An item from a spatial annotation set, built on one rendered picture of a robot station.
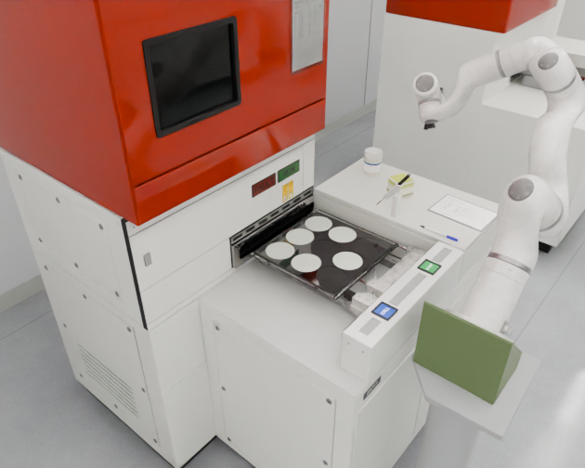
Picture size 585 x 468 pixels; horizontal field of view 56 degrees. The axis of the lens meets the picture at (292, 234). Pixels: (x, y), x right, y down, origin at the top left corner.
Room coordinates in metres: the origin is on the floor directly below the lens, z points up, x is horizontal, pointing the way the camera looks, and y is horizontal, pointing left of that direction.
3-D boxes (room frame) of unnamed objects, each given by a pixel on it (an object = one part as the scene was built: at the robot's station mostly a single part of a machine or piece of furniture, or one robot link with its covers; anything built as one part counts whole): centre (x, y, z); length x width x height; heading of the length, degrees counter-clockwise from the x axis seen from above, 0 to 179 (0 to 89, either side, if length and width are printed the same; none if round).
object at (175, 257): (1.53, 0.19, 1.02); 0.82 x 0.03 x 0.40; 140
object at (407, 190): (1.79, -0.40, 1.00); 0.07 x 0.07 x 0.07; 27
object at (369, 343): (1.25, -0.35, 0.89); 0.55 x 0.09 x 0.14; 140
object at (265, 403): (1.53, -0.24, 0.41); 0.97 x 0.64 x 0.82; 140
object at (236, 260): (1.66, 0.06, 0.89); 0.44 x 0.02 x 0.10; 140
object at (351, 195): (1.77, -0.43, 0.89); 0.62 x 0.35 x 0.14; 50
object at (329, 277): (1.54, -0.11, 0.90); 0.34 x 0.34 x 0.01; 50
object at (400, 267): (1.38, -0.32, 0.87); 0.36 x 0.08 x 0.03; 140
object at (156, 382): (1.75, 0.45, 0.41); 0.82 x 0.71 x 0.82; 140
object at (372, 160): (1.96, -0.32, 1.01); 0.07 x 0.07 x 0.10
